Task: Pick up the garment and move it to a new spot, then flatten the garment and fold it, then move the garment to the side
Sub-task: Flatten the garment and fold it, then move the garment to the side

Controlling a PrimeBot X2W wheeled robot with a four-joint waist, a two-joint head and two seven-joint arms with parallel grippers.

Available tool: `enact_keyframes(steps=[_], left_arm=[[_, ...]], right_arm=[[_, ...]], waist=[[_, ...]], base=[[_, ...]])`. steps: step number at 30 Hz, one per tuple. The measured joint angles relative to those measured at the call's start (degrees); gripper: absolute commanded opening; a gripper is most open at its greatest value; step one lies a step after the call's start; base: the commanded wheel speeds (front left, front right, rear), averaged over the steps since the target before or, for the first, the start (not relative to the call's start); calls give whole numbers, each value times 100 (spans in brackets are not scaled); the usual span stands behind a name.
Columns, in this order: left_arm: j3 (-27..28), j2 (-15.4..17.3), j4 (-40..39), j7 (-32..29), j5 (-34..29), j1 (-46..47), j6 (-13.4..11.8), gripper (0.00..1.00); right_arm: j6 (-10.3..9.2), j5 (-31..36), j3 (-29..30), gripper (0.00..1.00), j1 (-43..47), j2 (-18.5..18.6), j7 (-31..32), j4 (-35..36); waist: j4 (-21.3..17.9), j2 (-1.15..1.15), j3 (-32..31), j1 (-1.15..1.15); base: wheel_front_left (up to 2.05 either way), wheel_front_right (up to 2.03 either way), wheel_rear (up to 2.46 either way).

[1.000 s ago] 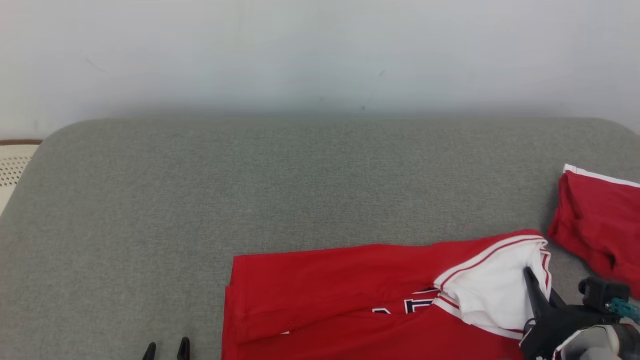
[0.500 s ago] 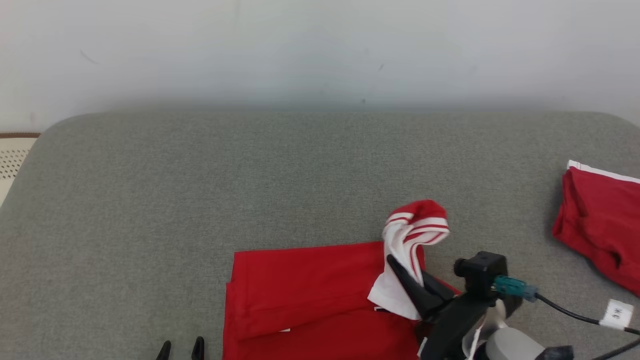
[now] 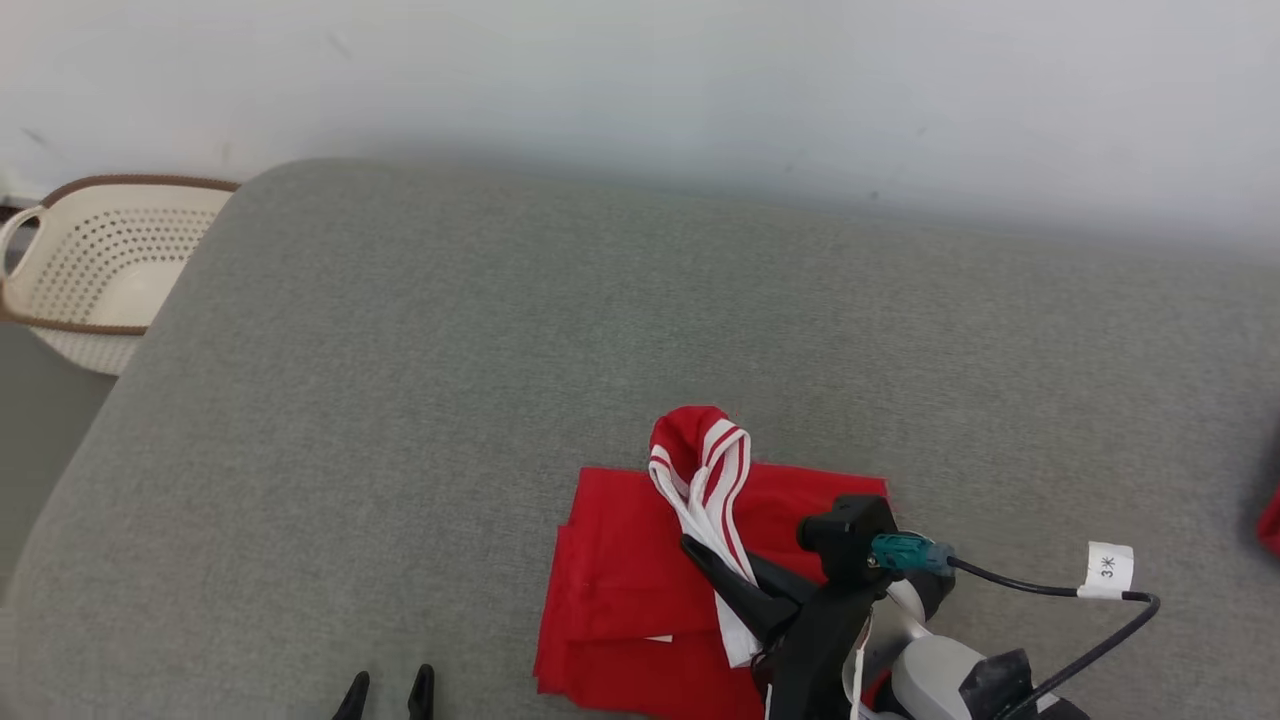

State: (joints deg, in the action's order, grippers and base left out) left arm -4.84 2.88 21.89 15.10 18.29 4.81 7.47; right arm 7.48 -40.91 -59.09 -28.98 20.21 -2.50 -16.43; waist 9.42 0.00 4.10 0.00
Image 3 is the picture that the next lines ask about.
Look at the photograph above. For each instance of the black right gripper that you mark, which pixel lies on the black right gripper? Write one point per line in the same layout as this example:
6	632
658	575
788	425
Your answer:
815	650

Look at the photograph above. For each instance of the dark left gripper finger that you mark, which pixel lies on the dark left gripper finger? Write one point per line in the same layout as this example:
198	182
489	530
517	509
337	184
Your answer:
354	702
423	695

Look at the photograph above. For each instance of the red Bulls jersey white sleeves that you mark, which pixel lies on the red Bulls jersey white sleeves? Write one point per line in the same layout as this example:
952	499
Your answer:
620	580

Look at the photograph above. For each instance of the red shorts white stripe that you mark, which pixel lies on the red shorts white stripe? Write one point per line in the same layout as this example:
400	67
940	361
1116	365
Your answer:
1271	525

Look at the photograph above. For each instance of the cream perforated laundry basket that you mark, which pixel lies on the cream perforated laundry basket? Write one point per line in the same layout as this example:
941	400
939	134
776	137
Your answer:
100	270

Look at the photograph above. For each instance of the teal right camera connector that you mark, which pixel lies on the teal right camera connector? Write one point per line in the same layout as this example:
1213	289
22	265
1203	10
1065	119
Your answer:
910	553

